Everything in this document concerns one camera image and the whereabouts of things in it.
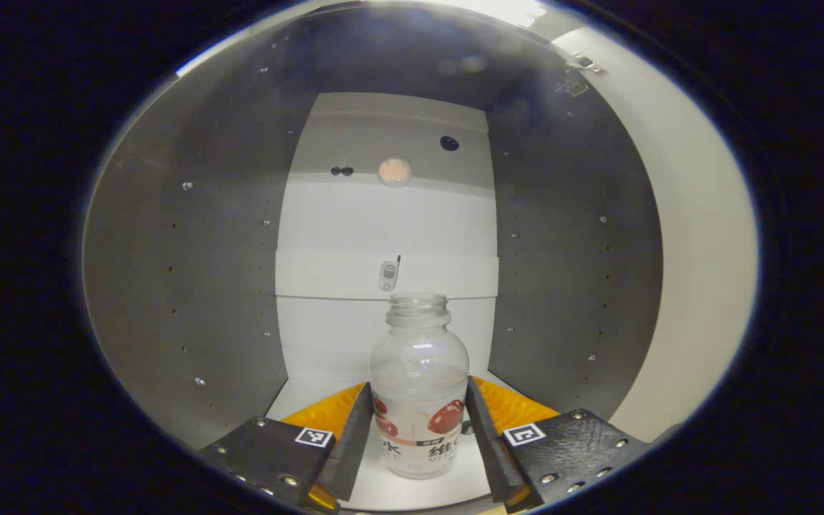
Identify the clear plastic bottle red label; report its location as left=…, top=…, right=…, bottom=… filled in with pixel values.
left=369, top=292, right=470, bottom=480

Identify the dark grey cabinet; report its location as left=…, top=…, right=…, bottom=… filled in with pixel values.
left=82, top=0, right=664, bottom=514

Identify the large ceiling light panel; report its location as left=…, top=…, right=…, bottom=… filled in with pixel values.
left=412, top=0, right=549, bottom=28

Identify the metal door hinge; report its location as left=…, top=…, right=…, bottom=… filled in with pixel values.
left=562, top=51, right=604, bottom=97

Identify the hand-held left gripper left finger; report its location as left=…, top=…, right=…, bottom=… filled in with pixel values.
left=197, top=381, right=373, bottom=510

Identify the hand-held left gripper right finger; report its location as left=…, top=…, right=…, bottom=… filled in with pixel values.
left=465, top=376, right=650, bottom=512

